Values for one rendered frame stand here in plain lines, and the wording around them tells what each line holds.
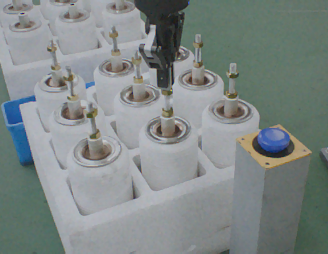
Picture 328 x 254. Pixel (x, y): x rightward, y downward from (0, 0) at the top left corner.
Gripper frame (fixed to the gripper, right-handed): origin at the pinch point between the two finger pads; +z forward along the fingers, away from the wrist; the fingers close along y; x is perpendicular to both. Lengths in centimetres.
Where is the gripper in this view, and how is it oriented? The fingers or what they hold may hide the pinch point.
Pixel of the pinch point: (165, 75)
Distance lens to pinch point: 70.2
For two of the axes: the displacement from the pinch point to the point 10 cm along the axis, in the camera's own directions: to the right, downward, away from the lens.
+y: 3.4, -5.7, 7.5
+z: 0.5, 8.1, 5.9
